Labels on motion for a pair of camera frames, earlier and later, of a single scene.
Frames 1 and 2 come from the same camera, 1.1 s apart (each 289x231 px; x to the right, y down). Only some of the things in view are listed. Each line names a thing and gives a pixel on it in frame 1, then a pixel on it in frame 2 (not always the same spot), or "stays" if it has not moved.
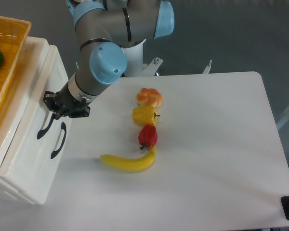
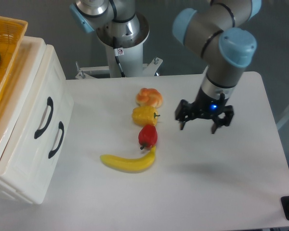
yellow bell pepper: (144, 115) stays
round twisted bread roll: (149, 97) stays
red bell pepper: (148, 135) stays
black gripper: (64, 104) -> (206, 105)
